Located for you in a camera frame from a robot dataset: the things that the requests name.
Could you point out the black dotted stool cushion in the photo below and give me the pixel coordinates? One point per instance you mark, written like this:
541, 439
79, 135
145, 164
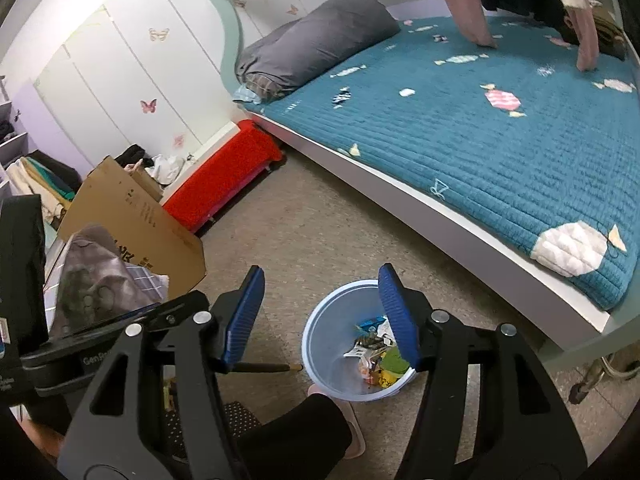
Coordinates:
235, 420

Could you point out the person's leg in black pants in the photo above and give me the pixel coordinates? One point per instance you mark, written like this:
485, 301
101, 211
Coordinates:
295, 440

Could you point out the person's left forearm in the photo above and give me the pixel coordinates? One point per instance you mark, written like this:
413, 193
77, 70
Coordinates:
47, 442

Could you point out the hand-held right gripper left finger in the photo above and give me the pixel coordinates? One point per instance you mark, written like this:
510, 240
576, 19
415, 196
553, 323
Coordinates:
242, 320

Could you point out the black hanging jacket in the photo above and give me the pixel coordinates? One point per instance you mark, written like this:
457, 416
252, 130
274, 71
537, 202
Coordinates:
60, 165

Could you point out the pale outlined butterfly sticker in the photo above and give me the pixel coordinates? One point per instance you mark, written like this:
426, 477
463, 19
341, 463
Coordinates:
159, 34

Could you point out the white garment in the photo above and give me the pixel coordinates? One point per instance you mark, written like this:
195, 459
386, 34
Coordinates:
165, 167

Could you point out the yellow packet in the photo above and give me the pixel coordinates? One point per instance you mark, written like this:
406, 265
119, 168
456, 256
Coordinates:
385, 379

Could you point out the light blue plastic bucket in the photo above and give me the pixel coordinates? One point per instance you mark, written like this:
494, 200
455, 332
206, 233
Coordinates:
325, 350

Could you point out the blue plaid pillow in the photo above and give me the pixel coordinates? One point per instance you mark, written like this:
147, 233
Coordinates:
247, 95

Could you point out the green hanging garment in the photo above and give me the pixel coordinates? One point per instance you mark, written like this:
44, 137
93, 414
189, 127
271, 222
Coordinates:
52, 177

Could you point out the faded pink butterfly sticker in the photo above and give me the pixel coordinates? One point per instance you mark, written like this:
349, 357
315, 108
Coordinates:
179, 140

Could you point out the black garment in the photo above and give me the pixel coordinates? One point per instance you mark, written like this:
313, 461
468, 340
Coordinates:
131, 155

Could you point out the pink slipper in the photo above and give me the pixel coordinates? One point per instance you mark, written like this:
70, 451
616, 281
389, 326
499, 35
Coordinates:
350, 425

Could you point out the pink hanging garment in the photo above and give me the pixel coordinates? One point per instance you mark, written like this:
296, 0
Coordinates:
465, 10

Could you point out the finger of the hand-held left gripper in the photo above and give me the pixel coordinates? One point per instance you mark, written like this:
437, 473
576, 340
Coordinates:
170, 310

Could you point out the yellow blue white carton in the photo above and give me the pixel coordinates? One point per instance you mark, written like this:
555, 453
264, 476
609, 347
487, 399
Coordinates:
372, 324

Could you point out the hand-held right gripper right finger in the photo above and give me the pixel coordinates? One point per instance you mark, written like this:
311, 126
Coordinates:
400, 325

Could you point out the chrome chair leg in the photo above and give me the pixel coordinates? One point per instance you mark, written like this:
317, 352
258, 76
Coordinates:
595, 375

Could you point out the white panel wardrobe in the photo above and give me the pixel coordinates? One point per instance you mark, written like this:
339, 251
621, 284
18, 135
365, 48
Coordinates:
115, 60

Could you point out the teal quilted mattress pad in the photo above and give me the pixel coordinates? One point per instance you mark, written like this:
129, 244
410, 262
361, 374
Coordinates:
450, 135

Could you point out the large cardboard box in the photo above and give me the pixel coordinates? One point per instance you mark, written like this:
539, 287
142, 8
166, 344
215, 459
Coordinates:
145, 220

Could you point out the white board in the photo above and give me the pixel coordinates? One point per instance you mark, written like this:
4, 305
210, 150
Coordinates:
210, 146

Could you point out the grey rolled duvet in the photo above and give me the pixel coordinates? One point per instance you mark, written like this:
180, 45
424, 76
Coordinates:
320, 35

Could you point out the cream hanging jacket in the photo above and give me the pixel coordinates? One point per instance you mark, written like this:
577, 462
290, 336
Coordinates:
30, 185

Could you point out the mint bunk bed frame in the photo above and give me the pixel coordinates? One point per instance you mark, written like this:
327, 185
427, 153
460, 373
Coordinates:
450, 240

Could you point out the red covered bench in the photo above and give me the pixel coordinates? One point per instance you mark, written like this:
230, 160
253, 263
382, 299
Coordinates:
225, 180

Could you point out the grey brown plastic packet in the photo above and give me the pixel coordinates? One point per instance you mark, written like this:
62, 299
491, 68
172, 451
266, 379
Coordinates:
95, 280

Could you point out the green wrapper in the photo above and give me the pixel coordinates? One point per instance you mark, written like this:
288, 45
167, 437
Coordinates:
394, 360

